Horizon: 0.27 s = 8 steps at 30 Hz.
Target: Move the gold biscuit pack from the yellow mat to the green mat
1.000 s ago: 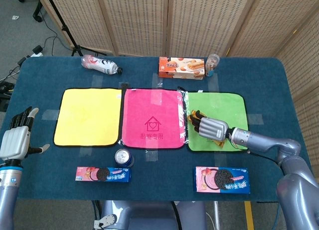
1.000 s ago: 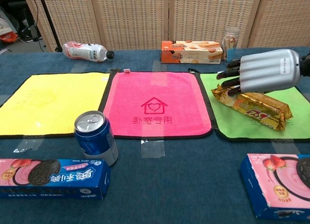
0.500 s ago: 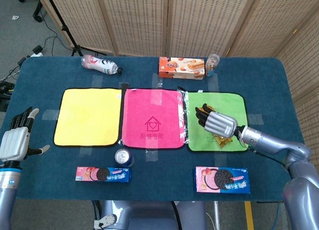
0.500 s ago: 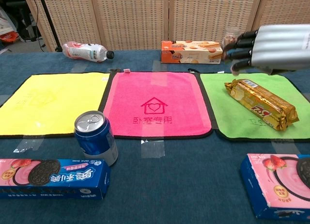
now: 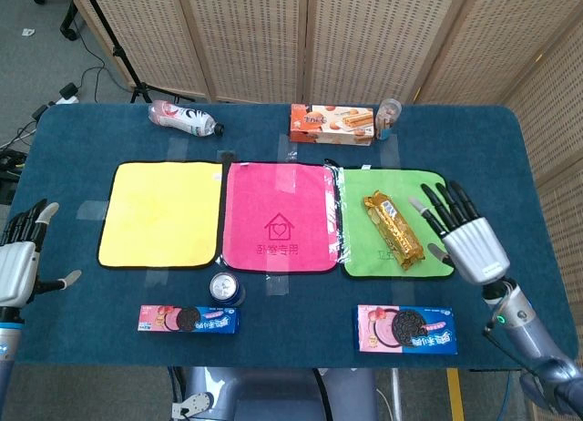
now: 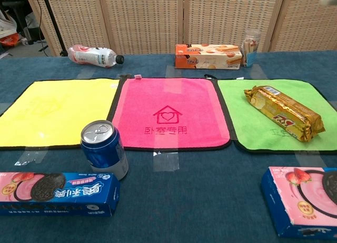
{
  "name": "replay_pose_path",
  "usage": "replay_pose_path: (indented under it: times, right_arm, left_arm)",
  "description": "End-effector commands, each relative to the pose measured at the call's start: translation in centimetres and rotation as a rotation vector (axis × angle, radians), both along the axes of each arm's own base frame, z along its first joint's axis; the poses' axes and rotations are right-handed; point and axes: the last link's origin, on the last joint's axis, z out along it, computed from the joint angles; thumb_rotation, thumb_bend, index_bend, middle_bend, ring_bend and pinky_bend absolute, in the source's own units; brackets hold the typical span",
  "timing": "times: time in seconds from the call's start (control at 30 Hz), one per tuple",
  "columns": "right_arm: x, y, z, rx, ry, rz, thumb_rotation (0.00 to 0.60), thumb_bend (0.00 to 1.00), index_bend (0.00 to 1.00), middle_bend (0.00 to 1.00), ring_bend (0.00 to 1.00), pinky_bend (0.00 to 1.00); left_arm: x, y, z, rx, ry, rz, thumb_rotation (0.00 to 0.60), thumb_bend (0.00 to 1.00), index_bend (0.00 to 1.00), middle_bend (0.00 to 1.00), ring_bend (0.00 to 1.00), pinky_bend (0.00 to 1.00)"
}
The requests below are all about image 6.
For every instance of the gold biscuit packet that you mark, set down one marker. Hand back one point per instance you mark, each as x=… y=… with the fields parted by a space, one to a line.
x=284 y=111

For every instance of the clear jar with biscuit sticks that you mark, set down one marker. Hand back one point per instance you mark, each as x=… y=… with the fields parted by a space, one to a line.
x=251 y=48

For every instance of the clear tape strip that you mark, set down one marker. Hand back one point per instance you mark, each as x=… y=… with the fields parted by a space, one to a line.
x=256 y=70
x=85 y=72
x=29 y=156
x=166 y=161
x=173 y=70

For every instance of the orange white wafer box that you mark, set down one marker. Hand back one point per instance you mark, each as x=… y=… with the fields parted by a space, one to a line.
x=205 y=57

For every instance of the green cloth with house print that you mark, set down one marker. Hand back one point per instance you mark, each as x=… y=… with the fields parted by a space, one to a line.
x=237 y=109

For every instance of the woven wooden folding screen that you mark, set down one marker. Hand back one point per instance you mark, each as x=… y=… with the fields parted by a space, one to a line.
x=144 y=22

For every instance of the pink cloth with house print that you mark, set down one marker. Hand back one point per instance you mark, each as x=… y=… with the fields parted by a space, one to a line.
x=168 y=95

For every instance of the wide blue pink Oreo box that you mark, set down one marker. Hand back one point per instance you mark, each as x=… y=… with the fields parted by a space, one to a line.
x=289 y=201

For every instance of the clear bottle with pink label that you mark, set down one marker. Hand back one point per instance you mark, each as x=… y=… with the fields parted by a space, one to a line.
x=92 y=56

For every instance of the blue soda can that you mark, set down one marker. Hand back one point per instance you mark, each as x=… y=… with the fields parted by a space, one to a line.
x=105 y=151

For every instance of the black tripod stand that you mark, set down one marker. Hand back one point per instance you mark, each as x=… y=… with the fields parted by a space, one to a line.
x=54 y=24

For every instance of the yellow cloth with black edge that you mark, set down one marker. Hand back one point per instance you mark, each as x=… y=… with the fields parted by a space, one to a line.
x=52 y=111

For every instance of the narrow blue pink Oreo box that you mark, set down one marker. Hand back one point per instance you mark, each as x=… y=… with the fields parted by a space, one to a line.
x=79 y=193

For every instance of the orange plastic bag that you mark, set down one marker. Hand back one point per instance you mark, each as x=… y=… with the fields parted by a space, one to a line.
x=10 y=40

